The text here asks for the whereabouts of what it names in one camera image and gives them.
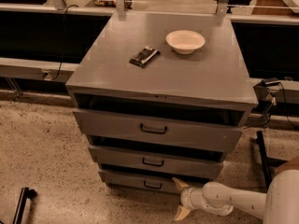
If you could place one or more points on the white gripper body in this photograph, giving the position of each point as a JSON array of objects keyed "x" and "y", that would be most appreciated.
[{"x": 186, "y": 197}]

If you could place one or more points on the grey middle drawer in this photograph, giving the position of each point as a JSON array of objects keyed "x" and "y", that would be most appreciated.
[{"x": 154, "y": 162}]

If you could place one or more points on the grey drawer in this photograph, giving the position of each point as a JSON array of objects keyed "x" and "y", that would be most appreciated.
[
  {"x": 169, "y": 132},
  {"x": 154, "y": 162},
  {"x": 152, "y": 181}
]

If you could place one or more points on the black metal stand right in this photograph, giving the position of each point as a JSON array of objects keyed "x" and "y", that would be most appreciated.
[{"x": 267, "y": 163}]

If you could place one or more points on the black snack packet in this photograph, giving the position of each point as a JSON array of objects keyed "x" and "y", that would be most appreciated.
[{"x": 143, "y": 57}]

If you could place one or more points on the black clamp device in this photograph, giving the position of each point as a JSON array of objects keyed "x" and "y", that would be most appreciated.
[{"x": 267, "y": 90}]

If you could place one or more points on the grey drawer cabinet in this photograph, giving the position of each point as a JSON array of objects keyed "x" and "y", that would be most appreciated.
[{"x": 211, "y": 85}]

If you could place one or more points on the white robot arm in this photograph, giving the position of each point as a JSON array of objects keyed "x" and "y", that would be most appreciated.
[{"x": 279, "y": 205}]

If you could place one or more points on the black metal leg left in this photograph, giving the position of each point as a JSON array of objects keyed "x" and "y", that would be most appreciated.
[{"x": 26, "y": 194}]

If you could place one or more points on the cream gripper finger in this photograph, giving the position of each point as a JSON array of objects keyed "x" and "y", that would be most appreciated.
[
  {"x": 181, "y": 185},
  {"x": 182, "y": 212}
]

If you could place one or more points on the grey top drawer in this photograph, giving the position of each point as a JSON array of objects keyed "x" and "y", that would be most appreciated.
[{"x": 169, "y": 132}]

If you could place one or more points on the wooden board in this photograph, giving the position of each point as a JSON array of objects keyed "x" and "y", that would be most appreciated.
[{"x": 289, "y": 165}]

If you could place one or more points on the grey bottom drawer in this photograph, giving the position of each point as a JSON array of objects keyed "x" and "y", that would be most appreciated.
[{"x": 152, "y": 181}]

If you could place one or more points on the white bowl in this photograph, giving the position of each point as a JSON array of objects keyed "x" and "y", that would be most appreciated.
[{"x": 185, "y": 41}]

